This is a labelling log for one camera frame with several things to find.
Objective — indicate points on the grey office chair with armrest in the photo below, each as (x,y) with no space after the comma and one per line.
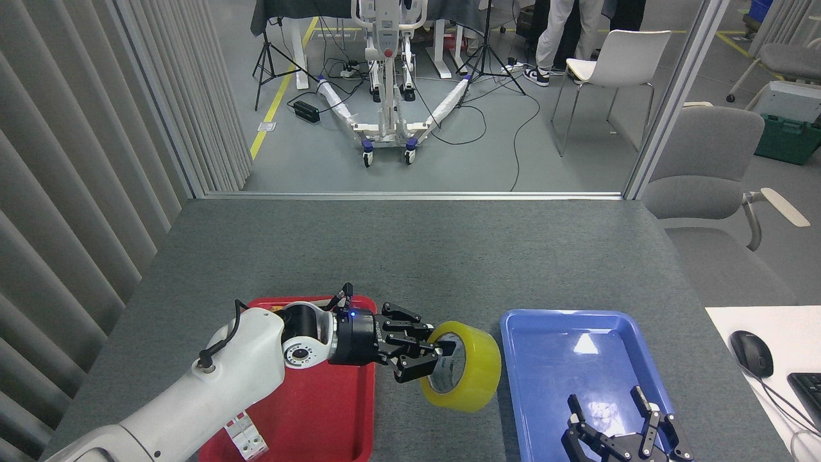
(699,167)

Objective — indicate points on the yellow tape roll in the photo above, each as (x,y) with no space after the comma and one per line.
(478,366)

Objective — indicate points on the black computer mouse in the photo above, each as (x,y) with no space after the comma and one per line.
(752,353)

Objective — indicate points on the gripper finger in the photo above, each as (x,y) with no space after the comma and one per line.
(575,407)
(414,366)
(401,324)
(641,398)

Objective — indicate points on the blue plastic tray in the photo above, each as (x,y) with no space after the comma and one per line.
(545,385)

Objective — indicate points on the black keyboard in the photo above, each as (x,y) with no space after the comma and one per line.
(809,394)

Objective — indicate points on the grey chair on casters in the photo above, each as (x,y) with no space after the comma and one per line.
(792,61)

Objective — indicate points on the green plastic bin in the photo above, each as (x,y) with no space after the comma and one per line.
(789,141)

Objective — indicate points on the red plastic tray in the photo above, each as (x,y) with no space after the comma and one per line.
(321,410)

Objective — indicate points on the white desk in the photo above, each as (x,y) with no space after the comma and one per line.
(789,327)

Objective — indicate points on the blue bin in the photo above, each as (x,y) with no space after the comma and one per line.
(762,9)

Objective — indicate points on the white box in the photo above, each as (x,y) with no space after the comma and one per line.
(792,101)

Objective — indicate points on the white plastic chair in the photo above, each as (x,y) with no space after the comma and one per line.
(625,58)

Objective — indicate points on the grey ribbed partition panel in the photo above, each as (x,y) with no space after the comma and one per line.
(77,160)

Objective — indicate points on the white stand on wheels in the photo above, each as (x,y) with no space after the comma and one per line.
(388,96)

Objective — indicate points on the silver frame post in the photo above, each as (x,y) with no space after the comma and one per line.
(673,96)

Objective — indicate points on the person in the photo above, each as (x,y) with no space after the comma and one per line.
(625,13)
(558,32)

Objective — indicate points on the black tripod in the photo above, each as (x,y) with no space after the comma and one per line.
(264,54)
(486,38)

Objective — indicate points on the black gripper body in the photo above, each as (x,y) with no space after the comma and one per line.
(636,455)
(356,340)

